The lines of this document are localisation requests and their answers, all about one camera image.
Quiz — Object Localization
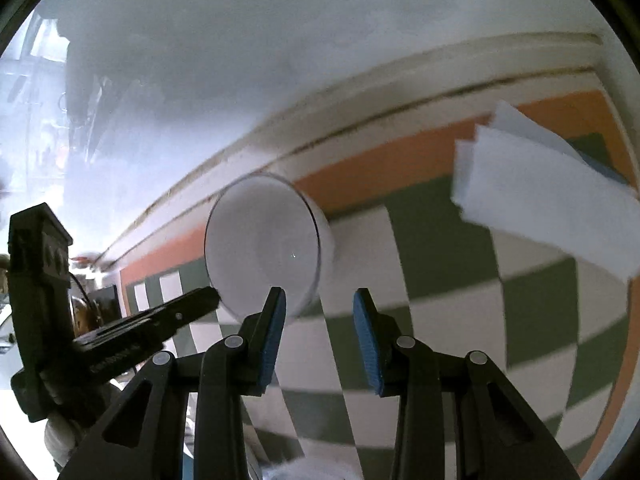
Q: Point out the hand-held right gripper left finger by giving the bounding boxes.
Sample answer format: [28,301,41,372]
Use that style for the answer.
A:
[57,286,288,480]

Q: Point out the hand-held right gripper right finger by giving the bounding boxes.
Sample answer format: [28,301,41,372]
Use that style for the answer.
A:
[352,287,583,480]

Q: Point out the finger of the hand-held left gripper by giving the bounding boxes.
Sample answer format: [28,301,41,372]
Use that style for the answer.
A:
[74,286,221,345]

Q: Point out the white bowl with dark rim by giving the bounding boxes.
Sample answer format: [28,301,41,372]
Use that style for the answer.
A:
[204,172,335,328]

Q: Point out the green checkered tablecloth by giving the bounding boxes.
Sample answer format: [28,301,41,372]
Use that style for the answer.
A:
[119,87,636,480]

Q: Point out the white paper tissue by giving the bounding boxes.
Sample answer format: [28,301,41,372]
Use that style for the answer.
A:
[451,100,638,281]

